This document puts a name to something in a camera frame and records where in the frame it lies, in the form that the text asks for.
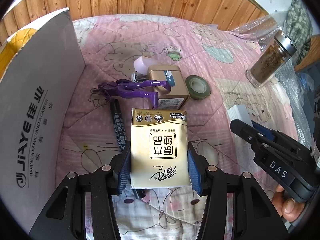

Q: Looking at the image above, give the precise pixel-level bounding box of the white power adapter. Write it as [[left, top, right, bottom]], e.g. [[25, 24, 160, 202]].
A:
[[227, 105, 253, 126]]

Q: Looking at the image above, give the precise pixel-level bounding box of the green tape roll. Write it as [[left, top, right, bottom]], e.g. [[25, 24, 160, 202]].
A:
[[185, 75, 211, 100]]

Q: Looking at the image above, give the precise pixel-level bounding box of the gold tea tin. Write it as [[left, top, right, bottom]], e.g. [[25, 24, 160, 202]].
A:
[[147, 65, 190, 110]]

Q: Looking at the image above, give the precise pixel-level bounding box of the beige tissue pack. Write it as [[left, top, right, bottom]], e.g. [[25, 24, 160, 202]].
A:
[[130, 108, 190, 189]]

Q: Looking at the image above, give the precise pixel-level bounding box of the black marker pen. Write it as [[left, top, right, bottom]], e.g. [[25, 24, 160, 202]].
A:
[[110, 99, 131, 193]]

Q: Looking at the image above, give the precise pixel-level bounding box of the pink mini stapler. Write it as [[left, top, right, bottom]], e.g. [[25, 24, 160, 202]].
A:
[[131, 56, 160, 82]]

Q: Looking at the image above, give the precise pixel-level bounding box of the purple twisted cord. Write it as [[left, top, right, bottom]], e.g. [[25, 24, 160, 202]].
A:
[[90, 78, 171, 110]]

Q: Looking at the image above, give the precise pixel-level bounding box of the person right hand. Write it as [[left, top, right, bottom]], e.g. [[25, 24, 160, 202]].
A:
[[272, 185, 305, 222]]

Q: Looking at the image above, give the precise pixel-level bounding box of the glass tea bottle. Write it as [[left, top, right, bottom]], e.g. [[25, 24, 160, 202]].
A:
[[246, 30, 297, 88]]

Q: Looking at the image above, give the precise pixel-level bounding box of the pink cartoon quilt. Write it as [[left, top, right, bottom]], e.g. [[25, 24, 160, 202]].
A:
[[55, 13, 301, 240]]

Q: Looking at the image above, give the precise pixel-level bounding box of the bubble wrap sheet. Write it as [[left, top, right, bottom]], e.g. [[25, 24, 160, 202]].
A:
[[229, 12, 316, 151]]

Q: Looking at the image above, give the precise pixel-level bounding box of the white cardboard box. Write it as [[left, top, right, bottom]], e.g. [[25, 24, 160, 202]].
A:
[[1, 8, 85, 232]]

